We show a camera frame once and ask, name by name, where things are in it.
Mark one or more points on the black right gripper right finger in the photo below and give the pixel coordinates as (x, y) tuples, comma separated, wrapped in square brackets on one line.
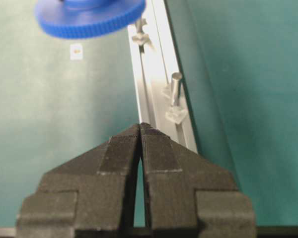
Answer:
[(187, 196)]

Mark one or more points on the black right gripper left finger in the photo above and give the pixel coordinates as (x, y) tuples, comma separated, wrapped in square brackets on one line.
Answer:
[(90, 196)]

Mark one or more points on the large blue gear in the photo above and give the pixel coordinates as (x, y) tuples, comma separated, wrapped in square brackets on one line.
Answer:
[(79, 19)]

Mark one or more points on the green table mat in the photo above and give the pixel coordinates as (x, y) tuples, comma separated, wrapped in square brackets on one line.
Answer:
[(239, 59)]

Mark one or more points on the aluminium extrusion rail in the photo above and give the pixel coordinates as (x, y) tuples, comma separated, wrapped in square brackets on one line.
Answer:
[(153, 69)]

